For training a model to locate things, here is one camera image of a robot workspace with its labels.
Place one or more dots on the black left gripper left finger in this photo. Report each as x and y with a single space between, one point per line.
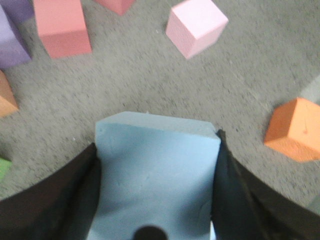
60 207

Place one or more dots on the far orange foam cube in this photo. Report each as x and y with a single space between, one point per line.
8 104

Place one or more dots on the right red foam cube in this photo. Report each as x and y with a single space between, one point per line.
118 6

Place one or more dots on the pink foam cube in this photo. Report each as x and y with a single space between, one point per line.
194 25

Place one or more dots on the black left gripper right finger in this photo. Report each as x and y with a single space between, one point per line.
245 208

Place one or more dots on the rear purple foam cube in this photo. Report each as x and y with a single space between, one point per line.
19 11

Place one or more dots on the purple foam cube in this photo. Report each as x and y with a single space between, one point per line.
19 11
13 50

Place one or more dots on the front purple foam cube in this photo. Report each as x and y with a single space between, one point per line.
13 50

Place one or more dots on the orange foam cube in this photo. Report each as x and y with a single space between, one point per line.
294 130
8 104

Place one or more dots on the light blue foam cube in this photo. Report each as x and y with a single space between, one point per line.
158 171

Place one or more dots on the green foam cube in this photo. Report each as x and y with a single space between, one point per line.
5 166

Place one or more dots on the left red foam cube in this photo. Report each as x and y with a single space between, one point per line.
61 27

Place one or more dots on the red foam cube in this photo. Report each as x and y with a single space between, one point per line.
118 6
61 27

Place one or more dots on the near orange foam cube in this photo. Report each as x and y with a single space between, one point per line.
294 130

